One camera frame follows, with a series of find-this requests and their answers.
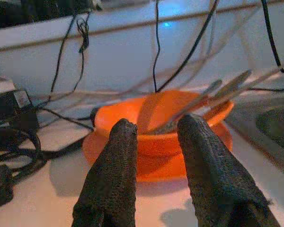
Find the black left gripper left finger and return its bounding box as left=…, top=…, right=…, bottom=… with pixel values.
left=71, top=118, right=139, bottom=227

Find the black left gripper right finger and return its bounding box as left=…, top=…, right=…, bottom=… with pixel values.
left=177, top=114, right=282, bottom=227

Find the orange plastic bowl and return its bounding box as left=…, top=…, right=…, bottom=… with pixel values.
left=94, top=89, right=235, bottom=166

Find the orange plastic plate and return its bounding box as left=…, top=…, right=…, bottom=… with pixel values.
left=82, top=120, right=234, bottom=183

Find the stainless steel sink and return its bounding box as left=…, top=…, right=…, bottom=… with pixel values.
left=226, top=94, right=284, bottom=183

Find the black power strip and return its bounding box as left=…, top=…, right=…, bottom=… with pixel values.
left=0, top=89, right=42, bottom=133

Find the thick black braided cable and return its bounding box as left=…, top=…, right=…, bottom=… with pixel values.
left=0, top=129, right=95, bottom=185

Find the knotted black power cable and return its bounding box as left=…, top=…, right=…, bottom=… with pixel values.
left=72, top=17, right=90, bottom=92

